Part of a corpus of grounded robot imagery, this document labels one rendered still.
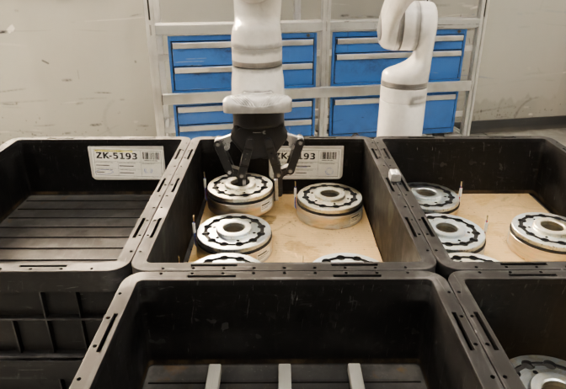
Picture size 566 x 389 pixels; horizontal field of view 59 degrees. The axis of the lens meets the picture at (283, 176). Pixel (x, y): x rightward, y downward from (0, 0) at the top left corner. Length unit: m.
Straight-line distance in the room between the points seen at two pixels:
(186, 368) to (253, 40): 0.41
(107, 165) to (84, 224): 0.12
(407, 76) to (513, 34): 3.08
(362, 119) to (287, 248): 2.06
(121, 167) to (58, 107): 2.65
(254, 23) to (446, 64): 2.22
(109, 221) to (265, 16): 0.39
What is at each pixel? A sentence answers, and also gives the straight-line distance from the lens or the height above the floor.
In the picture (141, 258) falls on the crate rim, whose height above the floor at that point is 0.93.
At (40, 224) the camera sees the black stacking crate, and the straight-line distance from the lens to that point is 0.86.
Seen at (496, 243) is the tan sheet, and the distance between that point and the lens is 0.78.
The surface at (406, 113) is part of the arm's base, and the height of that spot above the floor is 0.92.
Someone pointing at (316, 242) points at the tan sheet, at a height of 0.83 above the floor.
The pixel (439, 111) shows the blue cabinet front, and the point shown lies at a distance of 2.90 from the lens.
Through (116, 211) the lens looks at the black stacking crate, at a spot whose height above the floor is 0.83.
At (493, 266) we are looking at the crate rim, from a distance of 0.53.
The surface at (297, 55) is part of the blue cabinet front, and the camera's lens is 2.56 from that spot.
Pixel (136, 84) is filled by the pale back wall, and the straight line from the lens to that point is 3.41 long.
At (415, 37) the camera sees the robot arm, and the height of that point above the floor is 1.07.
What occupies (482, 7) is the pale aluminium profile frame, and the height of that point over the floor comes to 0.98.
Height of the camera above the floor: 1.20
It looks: 23 degrees down
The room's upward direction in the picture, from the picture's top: straight up
